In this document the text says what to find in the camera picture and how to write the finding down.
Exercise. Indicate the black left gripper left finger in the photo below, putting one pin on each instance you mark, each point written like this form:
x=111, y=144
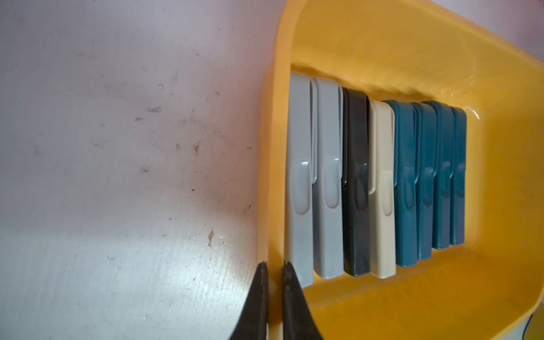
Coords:
x=252, y=323

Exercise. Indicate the black pruning pliers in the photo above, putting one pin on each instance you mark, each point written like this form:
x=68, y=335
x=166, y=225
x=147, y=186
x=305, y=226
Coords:
x=355, y=183

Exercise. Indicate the beige pruning pliers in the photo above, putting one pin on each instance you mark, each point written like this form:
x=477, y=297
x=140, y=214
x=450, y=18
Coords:
x=381, y=192

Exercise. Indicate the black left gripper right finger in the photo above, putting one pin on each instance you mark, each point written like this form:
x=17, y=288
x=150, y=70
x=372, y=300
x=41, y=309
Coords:
x=298, y=322

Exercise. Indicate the teal pruning pliers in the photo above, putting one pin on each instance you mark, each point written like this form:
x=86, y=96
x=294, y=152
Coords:
x=404, y=183

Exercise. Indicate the grey pruning pliers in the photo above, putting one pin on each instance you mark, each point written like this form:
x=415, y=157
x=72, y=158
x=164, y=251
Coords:
x=328, y=229
x=301, y=174

